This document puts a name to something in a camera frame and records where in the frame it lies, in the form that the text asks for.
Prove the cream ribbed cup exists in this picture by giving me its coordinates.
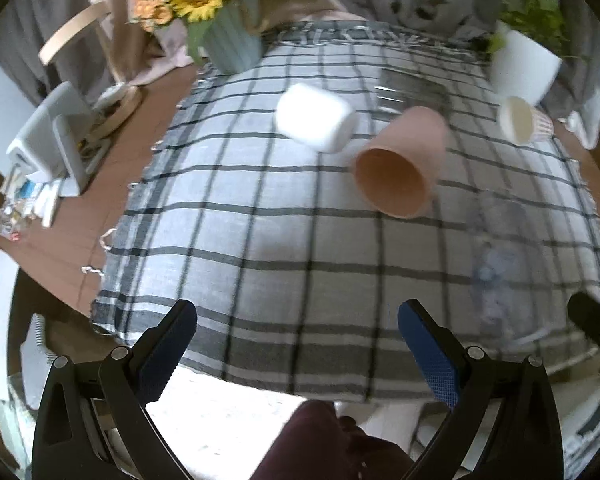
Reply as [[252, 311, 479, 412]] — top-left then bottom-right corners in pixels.
[[497, 96, 555, 146]]

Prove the person's maroon trouser leg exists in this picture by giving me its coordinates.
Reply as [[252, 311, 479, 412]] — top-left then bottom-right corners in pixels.
[[250, 401, 416, 480]]

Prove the green potted plant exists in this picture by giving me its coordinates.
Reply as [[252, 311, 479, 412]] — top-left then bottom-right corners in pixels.
[[485, 0, 588, 61]]

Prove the grey curtain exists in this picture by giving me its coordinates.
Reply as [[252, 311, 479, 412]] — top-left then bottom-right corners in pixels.
[[0, 0, 126, 106]]

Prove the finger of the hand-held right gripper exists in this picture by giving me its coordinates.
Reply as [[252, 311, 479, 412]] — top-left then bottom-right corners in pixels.
[[567, 292, 600, 381]]

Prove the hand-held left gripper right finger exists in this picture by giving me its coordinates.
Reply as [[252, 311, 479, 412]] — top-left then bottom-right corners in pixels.
[[397, 299, 566, 480]]

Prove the white spiral notebook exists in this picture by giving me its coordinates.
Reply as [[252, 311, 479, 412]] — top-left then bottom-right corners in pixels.
[[20, 312, 56, 411]]

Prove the wooden chair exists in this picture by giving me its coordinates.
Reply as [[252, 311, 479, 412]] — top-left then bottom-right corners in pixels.
[[39, 1, 143, 138]]

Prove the white cup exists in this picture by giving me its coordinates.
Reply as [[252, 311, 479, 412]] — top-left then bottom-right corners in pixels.
[[275, 82, 358, 155]]

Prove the grey plaid tablecloth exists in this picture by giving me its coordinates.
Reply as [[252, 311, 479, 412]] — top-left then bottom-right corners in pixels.
[[82, 20, 600, 403]]

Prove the white box appliance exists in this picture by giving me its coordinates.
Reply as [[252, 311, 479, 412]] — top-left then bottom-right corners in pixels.
[[6, 81, 95, 196]]

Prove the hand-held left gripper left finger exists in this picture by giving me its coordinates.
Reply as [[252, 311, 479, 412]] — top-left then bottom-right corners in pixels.
[[31, 299, 198, 480]]

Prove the light blue ribbed vase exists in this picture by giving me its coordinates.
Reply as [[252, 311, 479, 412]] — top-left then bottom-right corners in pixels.
[[200, 0, 265, 75]]

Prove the pink cup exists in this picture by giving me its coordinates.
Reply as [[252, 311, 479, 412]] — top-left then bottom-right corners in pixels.
[[354, 106, 451, 220]]

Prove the white plant pot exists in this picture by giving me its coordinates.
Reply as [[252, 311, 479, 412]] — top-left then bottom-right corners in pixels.
[[489, 27, 563, 107]]

